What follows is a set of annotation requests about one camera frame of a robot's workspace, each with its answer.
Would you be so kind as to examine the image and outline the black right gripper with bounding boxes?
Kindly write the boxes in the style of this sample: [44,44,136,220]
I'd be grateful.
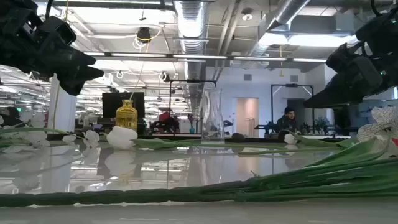
[303,43,398,108]

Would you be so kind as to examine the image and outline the silver ribbed air duct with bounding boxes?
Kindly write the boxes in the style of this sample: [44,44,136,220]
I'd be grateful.
[174,0,210,116]

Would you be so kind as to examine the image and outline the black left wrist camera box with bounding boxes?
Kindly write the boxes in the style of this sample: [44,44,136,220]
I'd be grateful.
[32,15,78,47]

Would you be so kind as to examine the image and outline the black monitor screen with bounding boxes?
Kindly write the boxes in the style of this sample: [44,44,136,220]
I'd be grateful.
[102,92,146,119]

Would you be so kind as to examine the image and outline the clear glass vase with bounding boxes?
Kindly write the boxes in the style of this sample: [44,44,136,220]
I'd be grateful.
[201,88,226,144]

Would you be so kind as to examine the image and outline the pale door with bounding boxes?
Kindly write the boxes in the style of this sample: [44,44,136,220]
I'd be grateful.
[235,97,260,138]

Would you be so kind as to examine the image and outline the person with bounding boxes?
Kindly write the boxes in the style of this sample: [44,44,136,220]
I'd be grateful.
[275,106,301,135]

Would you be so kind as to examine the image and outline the silver smooth air duct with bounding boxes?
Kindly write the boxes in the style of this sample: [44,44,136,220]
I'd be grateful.
[247,0,312,58]

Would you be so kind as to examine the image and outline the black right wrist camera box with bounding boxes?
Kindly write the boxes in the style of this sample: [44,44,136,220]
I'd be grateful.
[325,42,368,74]

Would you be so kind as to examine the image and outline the long light bar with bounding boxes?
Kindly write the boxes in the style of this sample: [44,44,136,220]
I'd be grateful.
[83,51,327,63]

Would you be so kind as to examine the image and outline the small white tulip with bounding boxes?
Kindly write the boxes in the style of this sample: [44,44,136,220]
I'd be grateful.
[284,130,354,149]

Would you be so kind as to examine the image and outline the yellow glass vase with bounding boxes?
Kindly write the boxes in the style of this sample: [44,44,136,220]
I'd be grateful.
[115,99,139,131]

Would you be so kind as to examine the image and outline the large white tulip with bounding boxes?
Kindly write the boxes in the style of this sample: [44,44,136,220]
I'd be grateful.
[106,126,280,151]

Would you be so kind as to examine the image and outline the black metal frame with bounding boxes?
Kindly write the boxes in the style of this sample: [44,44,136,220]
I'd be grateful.
[271,83,315,135]
[169,79,218,134]

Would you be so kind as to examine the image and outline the white veined flower bunch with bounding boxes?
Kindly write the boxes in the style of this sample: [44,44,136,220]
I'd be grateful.
[0,106,398,208]

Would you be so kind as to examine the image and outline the potted green plant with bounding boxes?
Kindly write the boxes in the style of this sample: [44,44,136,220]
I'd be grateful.
[313,116,330,135]

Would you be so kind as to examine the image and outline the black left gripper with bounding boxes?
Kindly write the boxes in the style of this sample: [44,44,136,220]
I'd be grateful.
[0,30,105,96]

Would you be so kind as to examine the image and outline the white column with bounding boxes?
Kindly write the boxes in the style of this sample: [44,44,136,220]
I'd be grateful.
[48,74,78,133]

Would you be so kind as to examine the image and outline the black ceiling camera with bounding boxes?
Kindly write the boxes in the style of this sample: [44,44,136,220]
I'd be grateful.
[136,27,152,44]

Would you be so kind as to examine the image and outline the white blossom spray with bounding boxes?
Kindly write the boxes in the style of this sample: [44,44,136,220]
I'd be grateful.
[0,111,101,153]

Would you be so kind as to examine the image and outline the blue vase with flower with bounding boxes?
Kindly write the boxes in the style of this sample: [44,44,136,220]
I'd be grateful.
[187,113,196,134]

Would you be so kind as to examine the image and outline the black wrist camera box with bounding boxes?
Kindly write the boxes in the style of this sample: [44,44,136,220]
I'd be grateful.
[32,15,78,47]
[325,42,368,74]

